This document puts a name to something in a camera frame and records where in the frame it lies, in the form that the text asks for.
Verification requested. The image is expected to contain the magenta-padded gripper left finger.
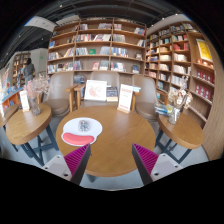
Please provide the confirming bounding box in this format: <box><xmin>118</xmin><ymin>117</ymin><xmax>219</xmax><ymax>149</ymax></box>
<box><xmin>41</xmin><ymin>143</ymin><xmax>92</xmax><ymax>186</ymax></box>

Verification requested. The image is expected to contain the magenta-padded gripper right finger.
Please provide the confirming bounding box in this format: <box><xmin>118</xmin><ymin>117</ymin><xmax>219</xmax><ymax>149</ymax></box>
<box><xmin>131</xmin><ymin>143</ymin><xmax>184</xmax><ymax>186</ymax></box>

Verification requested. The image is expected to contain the transparent computer mouse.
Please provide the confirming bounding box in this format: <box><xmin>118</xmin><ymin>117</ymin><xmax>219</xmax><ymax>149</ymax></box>
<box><xmin>77</xmin><ymin>119</ymin><xmax>91</xmax><ymax>133</ymax></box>

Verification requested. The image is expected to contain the white mouse pad, red rest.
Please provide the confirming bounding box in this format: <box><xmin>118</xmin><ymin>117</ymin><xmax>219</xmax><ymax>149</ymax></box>
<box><xmin>60</xmin><ymin>116</ymin><xmax>104</xmax><ymax>148</ymax></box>

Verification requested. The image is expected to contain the round wooden side table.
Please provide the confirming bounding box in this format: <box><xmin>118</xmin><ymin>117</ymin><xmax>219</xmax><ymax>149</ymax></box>
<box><xmin>154</xmin><ymin>112</ymin><xmax>205</xmax><ymax>164</ymax></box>
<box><xmin>5</xmin><ymin>103</ymin><xmax>59</xmax><ymax>166</ymax></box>

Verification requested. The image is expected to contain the glass vase with pale flowers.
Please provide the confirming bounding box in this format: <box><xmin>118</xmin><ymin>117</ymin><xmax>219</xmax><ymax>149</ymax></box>
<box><xmin>166</xmin><ymin>75</ymin><xmax>194</xmax><ymax>126</ymax></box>

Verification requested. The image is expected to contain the brown padded wooden armchair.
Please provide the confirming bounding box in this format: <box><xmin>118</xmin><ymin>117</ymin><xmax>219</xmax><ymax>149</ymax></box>
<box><xmin>73</xmin><ymin>70</ymin><xmax>136</xmax><ymax>109</ymax></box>
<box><xmin>43</xmin><ymin>71</ymin><xmax>78</xmax><ymax>118</ymax></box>
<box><xmin>131</xmin><ymin>74</ymin><xmax>168</xmax><ymax>123</ymax></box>

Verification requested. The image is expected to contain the white sign in wooden stand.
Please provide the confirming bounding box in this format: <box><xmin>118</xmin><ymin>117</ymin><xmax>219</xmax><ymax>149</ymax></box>
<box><xmin>116</xmin><ymin>83</ymin><xmax>135</xmax><ymax>115</ymax></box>

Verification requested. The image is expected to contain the glass vase with pink flowers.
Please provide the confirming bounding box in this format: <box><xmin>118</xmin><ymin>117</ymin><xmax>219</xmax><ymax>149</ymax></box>
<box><xmin>23</xmin><ymin>73</ymin><xmax>51</xmax><ymax>117</ymax></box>

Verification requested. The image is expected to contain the white framed picture, red print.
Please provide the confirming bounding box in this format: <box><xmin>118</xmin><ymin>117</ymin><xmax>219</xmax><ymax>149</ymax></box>
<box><xmin>83</xmin><ymin>79</ymin><xmax>108</xmax><ymax>102</ymax></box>

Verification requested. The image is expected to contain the dark blue book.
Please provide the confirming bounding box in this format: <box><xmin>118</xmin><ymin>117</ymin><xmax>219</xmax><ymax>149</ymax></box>
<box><xmin>105</xmin><ymin>86</ymin><xmax>120</xmax><ymax>103</ymax></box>

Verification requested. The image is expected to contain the small white table card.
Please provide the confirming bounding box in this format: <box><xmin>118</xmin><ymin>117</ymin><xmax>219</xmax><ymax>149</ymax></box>
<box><xmin>19</xmin><ymin>89</ymin><xmax>31</xmax><ymax>113</ymax></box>

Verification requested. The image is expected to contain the blue book display table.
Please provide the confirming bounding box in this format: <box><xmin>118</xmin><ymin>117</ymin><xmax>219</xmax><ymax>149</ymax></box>
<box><xmin>0</xmin><ymin>66</ymin><xmax>25</xmax><ymax>109</ymax></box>

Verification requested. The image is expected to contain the person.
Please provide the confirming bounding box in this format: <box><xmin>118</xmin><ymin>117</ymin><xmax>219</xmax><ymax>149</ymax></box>
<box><xmin>22</xmin><ymin>57</ymin><xmax>36</xmax><ymax>84</ymax></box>

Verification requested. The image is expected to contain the small distant book shelf unit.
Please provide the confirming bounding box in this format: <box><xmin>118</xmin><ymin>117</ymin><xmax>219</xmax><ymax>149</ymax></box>
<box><xmin>12</xmin><ymin>51</ymin><xmax>32</xmax><ymax>83</ymax></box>

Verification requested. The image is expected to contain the wide wooden book shelf unit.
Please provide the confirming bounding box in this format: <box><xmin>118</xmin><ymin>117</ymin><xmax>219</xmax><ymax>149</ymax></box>
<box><xmin>46</xmin><ymin>17</ymin><xmax>148</xmax><ymax>76</ymax></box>

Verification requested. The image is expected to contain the white hanging ceiling sign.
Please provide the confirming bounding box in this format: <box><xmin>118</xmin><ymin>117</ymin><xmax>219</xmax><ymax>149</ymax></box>
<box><xmin>23</xmin><ymin>15</ymin><xmax>58</xmax><ymax>33</ymax></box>

